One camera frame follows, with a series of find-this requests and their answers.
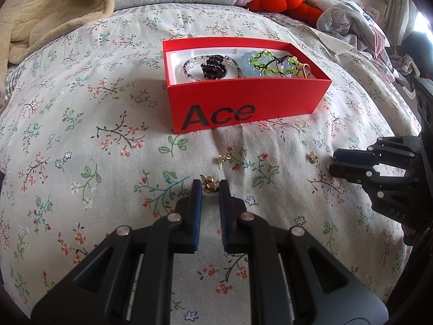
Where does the orange pumpkin plush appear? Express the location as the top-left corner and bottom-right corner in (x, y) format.
(245, 0), (325, 21)

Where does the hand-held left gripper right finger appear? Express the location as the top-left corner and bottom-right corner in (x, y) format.
(218, 179), (388, 325)

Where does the floral bedsheet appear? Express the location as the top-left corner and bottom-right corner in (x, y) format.
(0, 5), (427, 325)

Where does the grey crumpled clothing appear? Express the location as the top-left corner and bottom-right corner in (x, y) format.
(316, 0), (389, 55)

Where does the crystal bracelet with black flower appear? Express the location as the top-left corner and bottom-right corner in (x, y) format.
(183, 55), (244, 82)

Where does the red cardboard box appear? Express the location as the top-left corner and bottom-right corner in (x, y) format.
(162, 38), (333, 134)

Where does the pink striped cloth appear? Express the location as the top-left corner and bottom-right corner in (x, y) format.
(370, 27), (391, 61)

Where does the beige quilted blanket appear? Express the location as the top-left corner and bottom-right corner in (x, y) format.
(0, 0), (116, 65)

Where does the beige fabric flap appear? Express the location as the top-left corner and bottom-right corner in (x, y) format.
(304, 25), (359, 58)

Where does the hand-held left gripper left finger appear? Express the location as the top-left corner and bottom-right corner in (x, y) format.
(30, 179), (204, 325)

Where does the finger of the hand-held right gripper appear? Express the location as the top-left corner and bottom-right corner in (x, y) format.
(327, 162), (418, 194)
(333, 136), (423, 166)

